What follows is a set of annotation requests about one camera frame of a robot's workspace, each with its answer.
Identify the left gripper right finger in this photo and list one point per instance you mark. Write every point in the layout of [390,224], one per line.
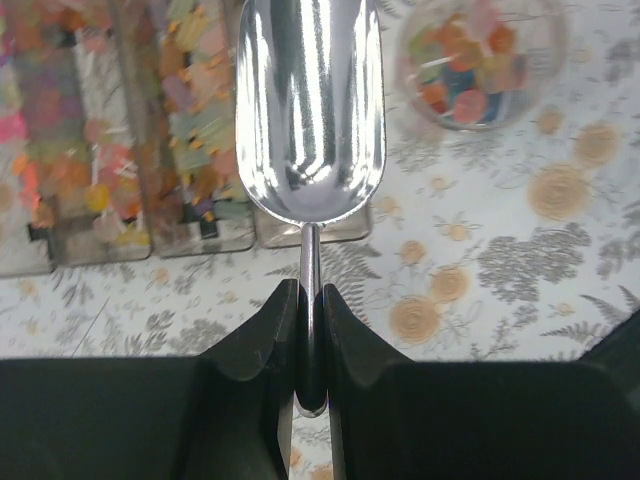
[395,418]

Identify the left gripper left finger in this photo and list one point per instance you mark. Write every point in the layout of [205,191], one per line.
[223,414]

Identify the clear compartment candy box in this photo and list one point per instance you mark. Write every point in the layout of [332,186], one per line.
[118,136]

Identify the metal candy scoop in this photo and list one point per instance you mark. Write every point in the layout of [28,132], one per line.
[310,138]

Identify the clear glass jar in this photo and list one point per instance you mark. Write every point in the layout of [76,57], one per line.
[478,66]

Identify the floral table mat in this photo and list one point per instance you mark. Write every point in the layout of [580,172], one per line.
[516,244]

